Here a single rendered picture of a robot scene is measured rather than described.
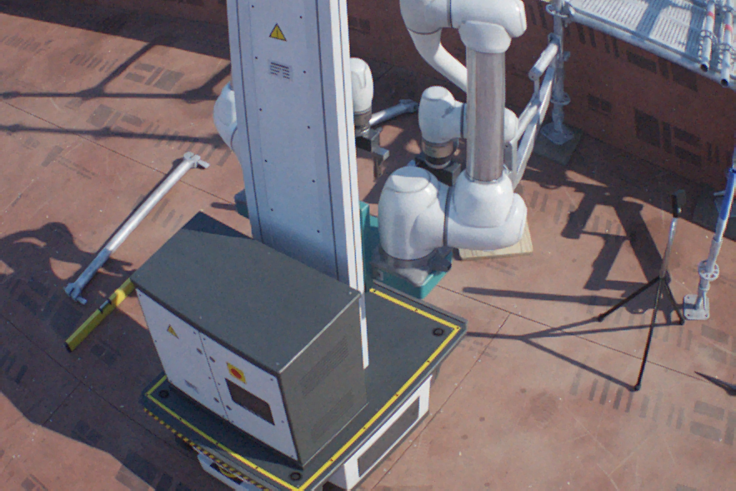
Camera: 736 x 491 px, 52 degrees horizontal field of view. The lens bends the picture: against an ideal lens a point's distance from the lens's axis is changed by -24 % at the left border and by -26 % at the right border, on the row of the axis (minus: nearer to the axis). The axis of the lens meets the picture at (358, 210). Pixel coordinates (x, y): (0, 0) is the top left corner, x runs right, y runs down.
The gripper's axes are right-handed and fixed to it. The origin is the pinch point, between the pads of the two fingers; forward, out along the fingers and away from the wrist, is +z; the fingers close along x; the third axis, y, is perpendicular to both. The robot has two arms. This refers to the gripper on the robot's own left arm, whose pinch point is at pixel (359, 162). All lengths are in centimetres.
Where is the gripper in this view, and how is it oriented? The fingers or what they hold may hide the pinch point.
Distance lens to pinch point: 304.2
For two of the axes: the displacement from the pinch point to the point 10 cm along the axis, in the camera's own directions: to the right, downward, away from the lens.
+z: 0.5, 7.5, 6.6
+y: 5.8, -5.6, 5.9
